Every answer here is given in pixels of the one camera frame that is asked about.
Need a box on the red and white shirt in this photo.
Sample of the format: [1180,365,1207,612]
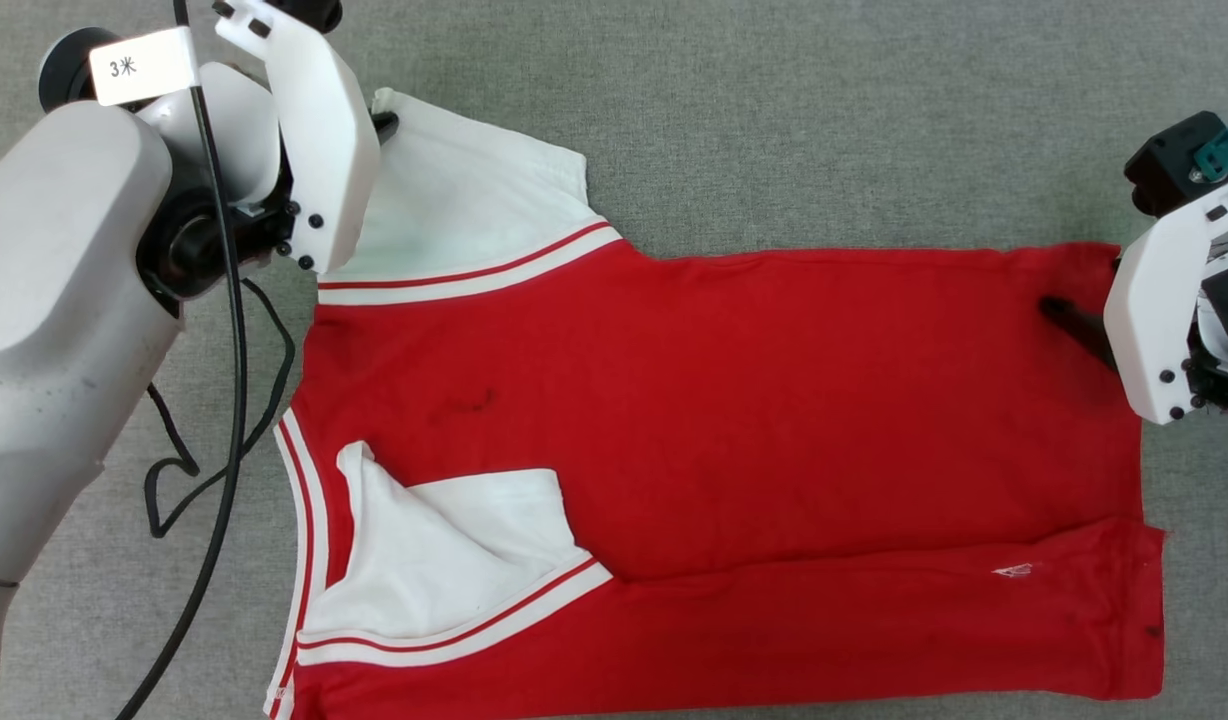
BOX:
[264,88,1168,720]

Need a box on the thick black cable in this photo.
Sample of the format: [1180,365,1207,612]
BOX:
[114,0,250,720]

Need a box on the white paper cable tag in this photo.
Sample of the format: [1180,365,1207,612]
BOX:
[89,28,200,107]

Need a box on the teal connector plug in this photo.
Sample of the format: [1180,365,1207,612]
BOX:
[1192,113,1228,183]

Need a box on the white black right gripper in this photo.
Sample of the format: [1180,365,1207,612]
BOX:
[1039,170,1228,427]

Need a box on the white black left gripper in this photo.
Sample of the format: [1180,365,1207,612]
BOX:
[139,0,401,300]

